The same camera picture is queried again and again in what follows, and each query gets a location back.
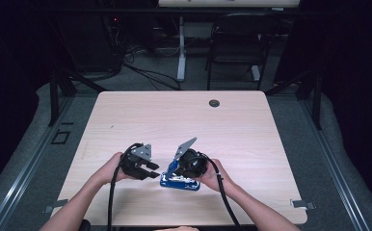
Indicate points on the person's right hand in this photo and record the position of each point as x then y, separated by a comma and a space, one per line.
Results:
210, 179

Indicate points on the black folding chair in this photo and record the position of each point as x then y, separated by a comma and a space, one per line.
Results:
238, 38

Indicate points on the grey tape strip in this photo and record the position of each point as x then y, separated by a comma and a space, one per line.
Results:
303, 204
54, 206

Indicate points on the black metal stand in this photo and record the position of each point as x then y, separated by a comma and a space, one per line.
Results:
316, 102
54, 96

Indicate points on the blue stapler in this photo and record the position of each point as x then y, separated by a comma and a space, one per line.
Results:
180, 185

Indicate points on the metal floor rail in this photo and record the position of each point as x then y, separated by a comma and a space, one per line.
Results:
335, 166
30, 166

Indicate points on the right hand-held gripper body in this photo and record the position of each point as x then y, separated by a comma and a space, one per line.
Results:
192, 165

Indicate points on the white desk top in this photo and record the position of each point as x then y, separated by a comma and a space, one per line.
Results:
229, 3

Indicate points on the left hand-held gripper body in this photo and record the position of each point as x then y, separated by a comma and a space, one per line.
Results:
135, 168

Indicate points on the dark equipment cabinet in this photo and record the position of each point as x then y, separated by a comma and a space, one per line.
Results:
94, 41

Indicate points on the white desk leg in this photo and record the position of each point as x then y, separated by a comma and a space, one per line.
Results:
255, 73
181, 51

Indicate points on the person's left hand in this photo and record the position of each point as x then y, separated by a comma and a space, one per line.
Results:
106, 171

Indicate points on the person's bare leg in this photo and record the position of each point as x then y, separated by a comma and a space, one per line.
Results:
177, 229

